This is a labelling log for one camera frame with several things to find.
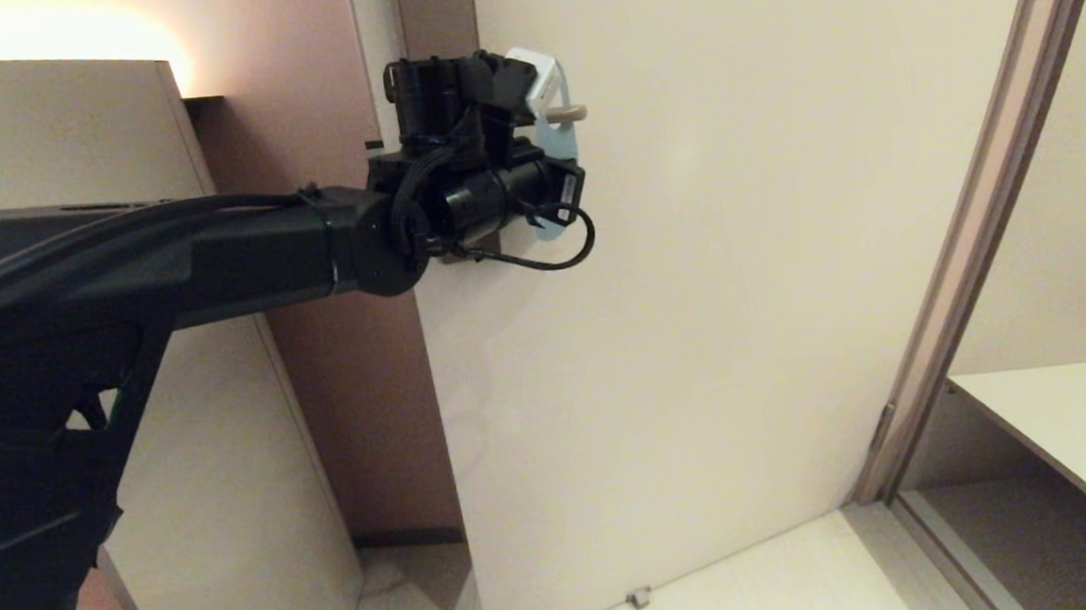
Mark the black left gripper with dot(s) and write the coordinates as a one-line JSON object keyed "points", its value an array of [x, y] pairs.
{"points": [[508, 199]]}

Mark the blue do-not-disturb door hanger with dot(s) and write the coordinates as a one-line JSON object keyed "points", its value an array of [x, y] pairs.
{"points": [[557, 144]]}

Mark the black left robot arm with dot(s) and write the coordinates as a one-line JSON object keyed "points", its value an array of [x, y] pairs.
{"points": [[128, 302]]}

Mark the brown door lock plate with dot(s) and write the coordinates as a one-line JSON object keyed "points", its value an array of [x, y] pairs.
{"points": [[436, 14]]}

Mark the white door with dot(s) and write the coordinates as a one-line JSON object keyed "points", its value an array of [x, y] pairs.
{"points": [[696, 333]]}

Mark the small metal door stop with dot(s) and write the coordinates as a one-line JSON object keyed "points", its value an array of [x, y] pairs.
{"points": [[638, 599]]}

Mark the dark baseboard strip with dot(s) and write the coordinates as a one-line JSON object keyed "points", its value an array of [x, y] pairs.
{"points": [[406, 538]]}

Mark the beige cabinet panel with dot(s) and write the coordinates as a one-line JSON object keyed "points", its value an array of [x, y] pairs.
{"points": [[24, 139]]}

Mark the white shelf board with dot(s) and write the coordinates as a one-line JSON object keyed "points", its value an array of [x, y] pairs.
{"points": [[1079, 432]]}

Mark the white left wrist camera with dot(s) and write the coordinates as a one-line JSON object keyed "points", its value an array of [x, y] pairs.
{"points": [[540, 79]]}

